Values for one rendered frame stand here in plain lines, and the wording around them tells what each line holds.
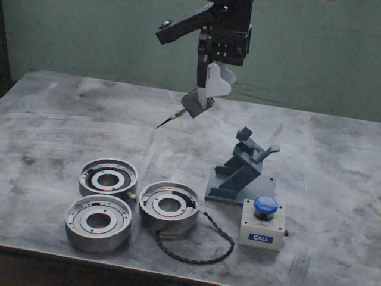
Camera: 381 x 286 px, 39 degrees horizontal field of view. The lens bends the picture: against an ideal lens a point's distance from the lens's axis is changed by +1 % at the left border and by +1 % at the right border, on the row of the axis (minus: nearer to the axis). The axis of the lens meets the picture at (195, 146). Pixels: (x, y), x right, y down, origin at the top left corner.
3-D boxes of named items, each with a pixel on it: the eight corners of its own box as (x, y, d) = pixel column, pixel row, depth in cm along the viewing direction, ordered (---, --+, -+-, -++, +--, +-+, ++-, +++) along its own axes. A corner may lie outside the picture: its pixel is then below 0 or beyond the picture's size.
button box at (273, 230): (237, 245, 90) (241, 223, 87) (240, 218, 95) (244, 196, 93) (286, 254, 89) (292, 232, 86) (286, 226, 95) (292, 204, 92)
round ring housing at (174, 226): (136, 237, 89) (137, 218, 87) (140, 196, 98) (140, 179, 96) (199, 239, 90) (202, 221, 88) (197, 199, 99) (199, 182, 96)
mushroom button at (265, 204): (249, 229, 89) (253, 206, 87) (250, 214, 93) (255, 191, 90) (273, 233, 89) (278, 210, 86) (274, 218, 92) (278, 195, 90)
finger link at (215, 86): (226, 117, 96) (232, 67, 92) (194, 112, 97) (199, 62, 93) (229, 112, 99) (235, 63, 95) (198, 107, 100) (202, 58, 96)
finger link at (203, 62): (203, 90, 94) (208, 40, 90) (194, 89, 94) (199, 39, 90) (209, 83, 98) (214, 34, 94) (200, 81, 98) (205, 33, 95)
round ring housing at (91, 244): (136, 252, 86) (136, 233, 84) (68, 261, 83) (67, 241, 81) (125, 210, 94) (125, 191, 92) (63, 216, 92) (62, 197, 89)
